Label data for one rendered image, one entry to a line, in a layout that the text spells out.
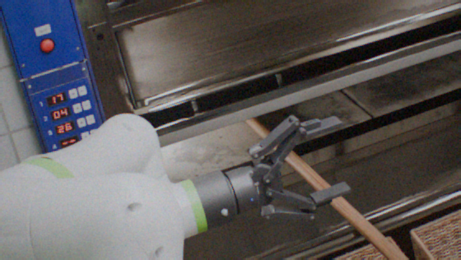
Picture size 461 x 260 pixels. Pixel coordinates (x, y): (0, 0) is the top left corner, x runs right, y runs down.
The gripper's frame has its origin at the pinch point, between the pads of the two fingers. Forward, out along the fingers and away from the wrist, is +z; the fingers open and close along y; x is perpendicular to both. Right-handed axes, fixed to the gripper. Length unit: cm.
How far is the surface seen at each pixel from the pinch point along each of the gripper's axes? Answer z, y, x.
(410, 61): 37, 8, -40
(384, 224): 15.7, 31.9, -17.9
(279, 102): 3.6, 7.3, -40.4
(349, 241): 6.8, 32.5, -17.5
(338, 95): 33, 31, -79
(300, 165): 8, 28, -46
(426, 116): 48, 32, -55
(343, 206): 9.1, 28.4, -24.5
